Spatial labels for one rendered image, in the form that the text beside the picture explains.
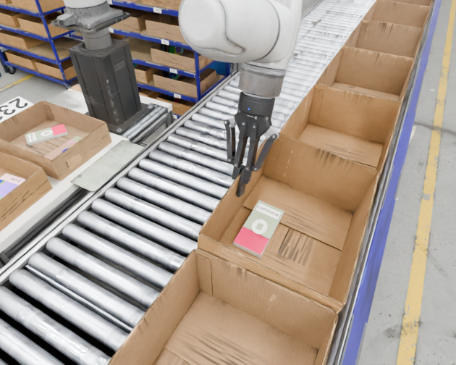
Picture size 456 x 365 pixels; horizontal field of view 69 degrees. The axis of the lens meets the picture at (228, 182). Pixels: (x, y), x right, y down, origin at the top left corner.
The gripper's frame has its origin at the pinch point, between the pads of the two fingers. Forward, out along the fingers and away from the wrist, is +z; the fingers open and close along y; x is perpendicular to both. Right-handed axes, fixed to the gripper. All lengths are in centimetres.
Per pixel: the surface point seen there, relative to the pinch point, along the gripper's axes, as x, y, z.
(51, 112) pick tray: -34, 108, 16
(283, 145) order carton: -18.4, -3.4, -5.6
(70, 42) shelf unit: -187, 275, 10
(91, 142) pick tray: -24, 74, 18
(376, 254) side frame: -12.1, -34.3, 12.1
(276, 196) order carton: -17.0, -5.3, 9.1
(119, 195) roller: -14, 50, 29
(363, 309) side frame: 2.8, -34.4, 17.5
